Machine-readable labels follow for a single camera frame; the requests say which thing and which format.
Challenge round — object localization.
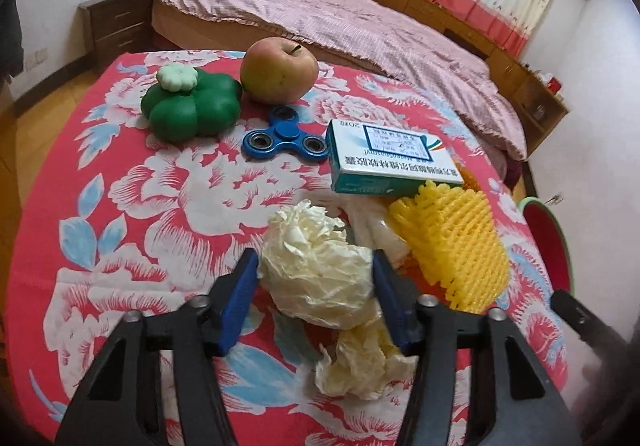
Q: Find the bed with pink cover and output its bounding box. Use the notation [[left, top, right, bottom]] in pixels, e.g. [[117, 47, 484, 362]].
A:
[[152, 0, 528, 161]]

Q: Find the small white paper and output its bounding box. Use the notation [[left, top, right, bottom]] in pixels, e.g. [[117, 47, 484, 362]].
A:
[[314, 316, 418, 401]]

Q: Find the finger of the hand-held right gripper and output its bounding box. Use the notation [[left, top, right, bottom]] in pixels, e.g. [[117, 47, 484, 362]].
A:
[[550, 290, 628, 367]]

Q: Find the blue fidget spinner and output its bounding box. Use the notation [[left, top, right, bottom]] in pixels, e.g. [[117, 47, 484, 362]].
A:
[[242, 106, 331, 161]]

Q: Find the green bell pepper toy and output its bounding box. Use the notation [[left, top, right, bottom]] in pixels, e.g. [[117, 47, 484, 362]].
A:
[[140, 64, 244, 144]]

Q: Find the apple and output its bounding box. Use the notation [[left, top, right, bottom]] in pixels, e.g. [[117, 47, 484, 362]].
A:
[[240, 38, 319, 105]]

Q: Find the dark wooden nightstand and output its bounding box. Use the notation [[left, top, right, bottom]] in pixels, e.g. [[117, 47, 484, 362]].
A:
[[78, 0, 158, 71]]

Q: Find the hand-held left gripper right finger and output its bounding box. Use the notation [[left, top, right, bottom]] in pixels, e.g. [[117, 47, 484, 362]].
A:
[[372, 249, 583, 446]]

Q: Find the white and teal medicine box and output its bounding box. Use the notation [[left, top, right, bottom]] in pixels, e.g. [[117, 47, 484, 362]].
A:
[[325, 118, 466, 195]]

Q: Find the light wooden nightstand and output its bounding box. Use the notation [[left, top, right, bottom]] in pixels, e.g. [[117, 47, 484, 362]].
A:
[[510, 60, 571, 157]]

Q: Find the dark hanging clothing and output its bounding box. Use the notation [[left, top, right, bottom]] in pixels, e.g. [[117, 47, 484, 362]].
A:
[[0, 0, 26, 76]]

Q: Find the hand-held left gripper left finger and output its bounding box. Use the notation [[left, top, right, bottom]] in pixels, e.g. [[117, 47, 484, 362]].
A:
[[54, 248, 261, 446]]

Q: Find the large white paper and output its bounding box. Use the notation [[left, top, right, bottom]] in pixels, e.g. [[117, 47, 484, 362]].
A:
[[257, 200, 383, 331]]

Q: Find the clear plastic bag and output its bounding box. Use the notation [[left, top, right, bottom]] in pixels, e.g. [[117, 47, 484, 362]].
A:
[[345, 198, 411, 271]]

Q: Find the yellow foam fruit net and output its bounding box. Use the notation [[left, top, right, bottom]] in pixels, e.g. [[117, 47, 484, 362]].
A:
[[387, 180, 511, 314]]

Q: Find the red floral tablecloth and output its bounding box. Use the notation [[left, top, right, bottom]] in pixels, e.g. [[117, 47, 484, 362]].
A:
[[10, 50, 571, 446]]

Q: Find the red round stool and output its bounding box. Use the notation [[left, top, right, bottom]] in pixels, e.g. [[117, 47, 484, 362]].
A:
[[522, 196, 573, 297]]

